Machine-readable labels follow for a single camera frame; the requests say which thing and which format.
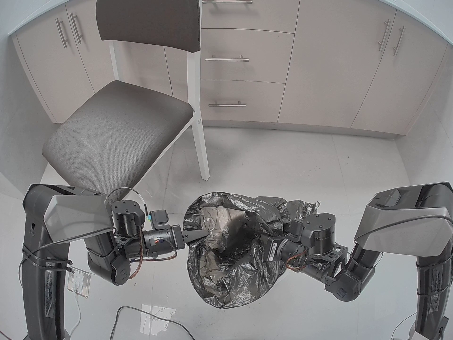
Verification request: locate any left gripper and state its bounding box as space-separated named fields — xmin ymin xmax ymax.
xmin=143 ymin=225 xmax=210 ymax=260

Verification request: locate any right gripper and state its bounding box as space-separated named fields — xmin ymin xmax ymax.
xmin=267 ymin=238 xmax=307 ymax=264

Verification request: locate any black plastic bag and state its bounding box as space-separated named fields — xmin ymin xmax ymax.
xmin=183 ymin=191 xmax=321 ymax=310

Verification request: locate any grey chair with white legs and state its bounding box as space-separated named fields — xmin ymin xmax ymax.
xmin=42 ymin=0 xmax=211 ymax=199

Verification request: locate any beige cabinet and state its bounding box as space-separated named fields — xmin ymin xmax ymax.
xmin=12 ymin=0 xmax=453 ymax=139

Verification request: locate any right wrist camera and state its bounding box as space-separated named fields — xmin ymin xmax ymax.
xmin=289 ymin=220 xmax=306 ymax=243

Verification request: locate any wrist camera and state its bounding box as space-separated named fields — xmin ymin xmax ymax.
xmin=289 ymin=220 xmax=306 ymax=243
xmin=149 ymin=209 xmax=170 ymax=230

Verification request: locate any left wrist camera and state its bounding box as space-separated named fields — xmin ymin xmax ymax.
xmin=149 ymin=209 xmax=170 ymax=230

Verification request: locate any black cable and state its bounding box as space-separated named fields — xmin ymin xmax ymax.
xmin=110 ymin=306 xmax=195 ymax=340

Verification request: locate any white cable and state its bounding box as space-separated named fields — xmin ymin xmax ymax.
xmin=69 ymin=289 xmax=82 ymax=336

